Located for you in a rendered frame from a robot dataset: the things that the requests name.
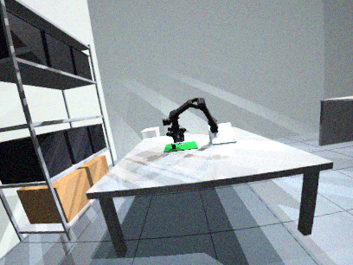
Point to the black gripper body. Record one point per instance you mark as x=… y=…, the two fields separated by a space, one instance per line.
x=175 y=130

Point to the green circuit board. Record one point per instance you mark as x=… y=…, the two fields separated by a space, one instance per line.
x=181 y=146

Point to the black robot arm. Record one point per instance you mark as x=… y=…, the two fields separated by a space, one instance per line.
x=173 y=117

